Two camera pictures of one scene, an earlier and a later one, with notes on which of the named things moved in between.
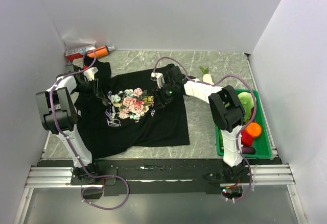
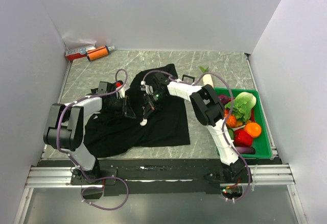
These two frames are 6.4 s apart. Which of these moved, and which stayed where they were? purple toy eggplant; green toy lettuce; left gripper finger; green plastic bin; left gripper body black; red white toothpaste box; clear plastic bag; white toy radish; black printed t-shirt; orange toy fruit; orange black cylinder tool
Moved: black printed t-shirt; left gripper finger; left gripper body black
Stayed: orange toy fruit; purple toy eggplant; green plastic bin; green toy lettuce; red white toothpaste box; white toy radish; orange black cylinder tool; clear plastic bag
